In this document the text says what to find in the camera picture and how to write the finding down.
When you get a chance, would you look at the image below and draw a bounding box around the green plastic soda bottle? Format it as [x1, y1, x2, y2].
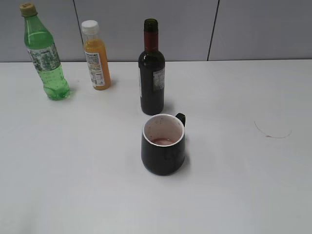
[19, 2, 70, 100]

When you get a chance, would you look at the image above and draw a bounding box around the orange juice bottle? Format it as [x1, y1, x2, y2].
[81, 20, 111, 90]

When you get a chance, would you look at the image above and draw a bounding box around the black mug white interior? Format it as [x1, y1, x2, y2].
[141, 113, 186, 176]

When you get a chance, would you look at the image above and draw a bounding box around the dark red wine bottle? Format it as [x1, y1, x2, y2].
[138, 19, 165, 116]

